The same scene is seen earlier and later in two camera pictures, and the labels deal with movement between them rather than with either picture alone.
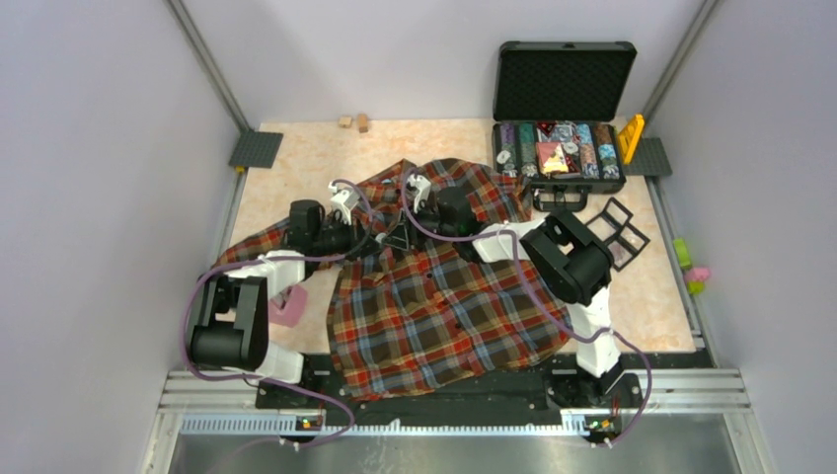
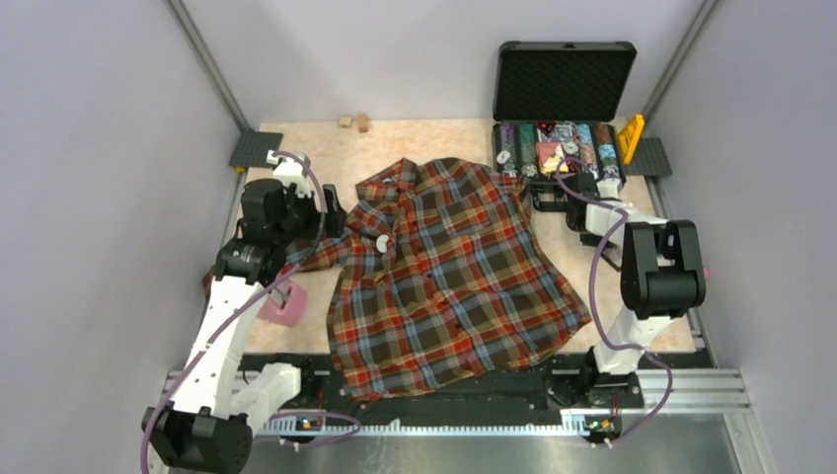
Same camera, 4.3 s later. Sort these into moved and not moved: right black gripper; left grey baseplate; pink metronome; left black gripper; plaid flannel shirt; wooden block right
Moved: right black gripper; left black gripper
Not moved: left grey baseplate; pink metronome; wooden block right; plaid flannel shirt
